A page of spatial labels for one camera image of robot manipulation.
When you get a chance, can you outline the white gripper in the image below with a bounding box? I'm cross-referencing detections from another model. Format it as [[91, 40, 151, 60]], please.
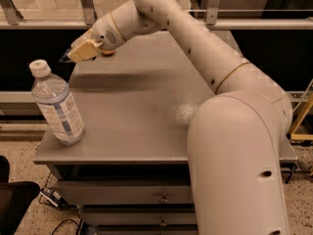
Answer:
[[67, 14, 126, 63]]

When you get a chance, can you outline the blue rxbar blueberry wrapper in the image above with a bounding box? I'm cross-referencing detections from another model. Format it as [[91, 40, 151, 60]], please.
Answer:
[[59, 49, 71, 63]]

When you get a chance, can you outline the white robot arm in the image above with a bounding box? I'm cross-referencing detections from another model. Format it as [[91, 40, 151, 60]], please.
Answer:
[[67, 0, 292, 235]]

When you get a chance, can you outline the orange fruit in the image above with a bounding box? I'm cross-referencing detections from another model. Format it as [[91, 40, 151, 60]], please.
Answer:
[[101, 50, 115, 56]]

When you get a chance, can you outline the clear plastic water bottle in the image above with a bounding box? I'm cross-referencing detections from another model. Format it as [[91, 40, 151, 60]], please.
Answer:
[[29, 60, 85, 145]]

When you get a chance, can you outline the metal railing with glass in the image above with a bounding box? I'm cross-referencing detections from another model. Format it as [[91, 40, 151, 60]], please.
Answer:
[[0, 0, 313, 30]]

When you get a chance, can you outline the grey drawer cabinet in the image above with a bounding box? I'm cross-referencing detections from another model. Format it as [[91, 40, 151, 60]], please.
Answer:
[[32, 29, 298, 235]]

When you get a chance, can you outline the top grey drawer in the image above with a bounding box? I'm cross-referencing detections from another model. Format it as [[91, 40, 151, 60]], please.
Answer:
[[54, 179, 193, 206]]

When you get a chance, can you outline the grey drawer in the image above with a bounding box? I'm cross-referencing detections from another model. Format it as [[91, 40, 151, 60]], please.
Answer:
[[79, 206, 197, 226], [54, 179, 193, 206]]

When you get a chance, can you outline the black chair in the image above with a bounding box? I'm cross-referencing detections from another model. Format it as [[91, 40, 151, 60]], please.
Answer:
[[0, 156, 40, 235]]

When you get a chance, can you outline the black floor cable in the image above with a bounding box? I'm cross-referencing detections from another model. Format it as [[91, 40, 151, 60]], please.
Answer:
[[50, 218, 86, 235]]

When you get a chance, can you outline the yellow frame stand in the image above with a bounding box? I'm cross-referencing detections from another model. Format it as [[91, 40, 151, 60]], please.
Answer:
[[288, 94, 313, 141]]

